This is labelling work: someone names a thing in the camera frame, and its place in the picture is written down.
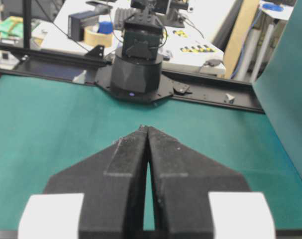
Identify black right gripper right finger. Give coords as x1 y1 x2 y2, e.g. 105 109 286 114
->
147 126 276 239

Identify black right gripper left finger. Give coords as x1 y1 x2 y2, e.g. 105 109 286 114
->
17 126 148 239

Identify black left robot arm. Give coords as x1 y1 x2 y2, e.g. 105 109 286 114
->
110 0 164 97

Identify green table mat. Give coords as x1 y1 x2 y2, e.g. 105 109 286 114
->
0 75 302 231

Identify green upright backdrop panel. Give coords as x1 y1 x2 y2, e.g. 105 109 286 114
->
253 0 302 180

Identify masking tape roll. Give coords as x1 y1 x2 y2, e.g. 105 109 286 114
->
84 26 113 47

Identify black box on desk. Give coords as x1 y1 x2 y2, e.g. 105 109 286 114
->
67 10 99 41

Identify cardboard sheet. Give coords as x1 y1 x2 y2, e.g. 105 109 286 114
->
223 0 259 79

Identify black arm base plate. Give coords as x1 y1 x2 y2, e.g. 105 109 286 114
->
95 66 190 104

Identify black aluminium frame rail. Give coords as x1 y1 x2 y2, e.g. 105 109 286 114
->
0 43 264 113

